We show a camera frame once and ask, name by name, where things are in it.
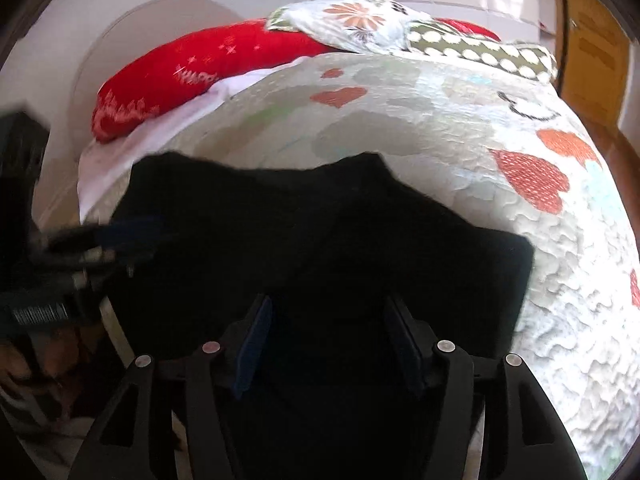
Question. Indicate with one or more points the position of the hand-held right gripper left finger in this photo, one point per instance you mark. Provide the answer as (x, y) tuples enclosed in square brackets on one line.
[(255, 345)]

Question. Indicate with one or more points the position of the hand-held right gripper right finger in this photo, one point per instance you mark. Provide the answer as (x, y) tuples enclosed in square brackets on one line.
[(402, 345)]

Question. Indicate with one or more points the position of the green white patterned pillow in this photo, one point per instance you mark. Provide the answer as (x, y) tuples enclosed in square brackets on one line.
[(500, 55)]

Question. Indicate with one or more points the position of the red printed pillow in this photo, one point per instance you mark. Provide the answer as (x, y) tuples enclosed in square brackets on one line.
[(465, 27), (175, 70)]

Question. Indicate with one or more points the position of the wooden door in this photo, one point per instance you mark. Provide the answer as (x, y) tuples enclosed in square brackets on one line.
[(595, 50)]

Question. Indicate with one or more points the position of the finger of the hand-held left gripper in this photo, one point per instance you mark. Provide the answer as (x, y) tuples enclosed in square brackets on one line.
[(115, 259), (130, 230)]

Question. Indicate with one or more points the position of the black pants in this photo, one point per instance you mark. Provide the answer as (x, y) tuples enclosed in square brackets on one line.
[(300, 235)]

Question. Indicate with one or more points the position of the heart patterned quilt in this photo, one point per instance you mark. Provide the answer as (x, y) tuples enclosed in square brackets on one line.
[(450, 125)]

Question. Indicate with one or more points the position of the white curved headboard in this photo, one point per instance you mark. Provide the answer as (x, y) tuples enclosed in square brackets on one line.
[(140, 30)]

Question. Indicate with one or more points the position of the pale pink bed sheet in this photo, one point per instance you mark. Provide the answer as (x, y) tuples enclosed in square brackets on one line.
[(150, 135)]

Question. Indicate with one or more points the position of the white floral pillow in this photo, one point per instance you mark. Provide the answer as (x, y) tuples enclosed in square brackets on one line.
[(350, 25)]

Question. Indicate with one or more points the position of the person's left hand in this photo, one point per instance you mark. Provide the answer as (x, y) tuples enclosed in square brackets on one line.
[(55, 365)]

